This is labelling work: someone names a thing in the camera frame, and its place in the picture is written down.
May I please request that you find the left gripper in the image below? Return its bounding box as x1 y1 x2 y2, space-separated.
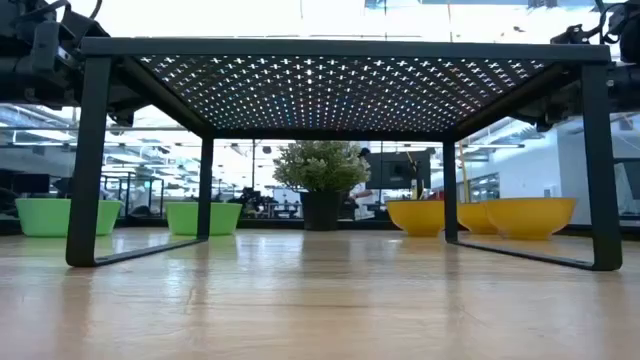
0 0 151 126

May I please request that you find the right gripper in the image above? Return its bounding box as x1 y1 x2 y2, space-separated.
514 0 640 132

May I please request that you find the yellow patterned mini bowl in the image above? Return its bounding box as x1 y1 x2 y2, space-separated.
385 199 446 238
457 202 499 236
483 197 577 241

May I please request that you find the green mini bowl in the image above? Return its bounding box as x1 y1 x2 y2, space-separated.
164 201 244 237
14 197 123 238

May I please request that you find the grey leaning panel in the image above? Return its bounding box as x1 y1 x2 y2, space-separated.
613 162 640 204

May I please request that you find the large black display screen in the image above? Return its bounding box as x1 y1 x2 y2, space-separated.
364 149 432 190

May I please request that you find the person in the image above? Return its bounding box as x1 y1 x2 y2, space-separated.
344 147 374 221

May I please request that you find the black perforated metal shelf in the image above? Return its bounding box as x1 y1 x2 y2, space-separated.
64 36 624 272

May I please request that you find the artificial plant in black pot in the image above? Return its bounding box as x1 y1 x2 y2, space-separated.
272 139 372 232

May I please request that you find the yellow hanging cable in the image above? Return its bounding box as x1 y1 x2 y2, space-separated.
458 142 472 204

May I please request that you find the thin yellow cable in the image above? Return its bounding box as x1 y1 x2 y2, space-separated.
405 149 420 201

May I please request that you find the black aluminium table frame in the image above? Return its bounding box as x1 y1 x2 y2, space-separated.
0 215 640 237

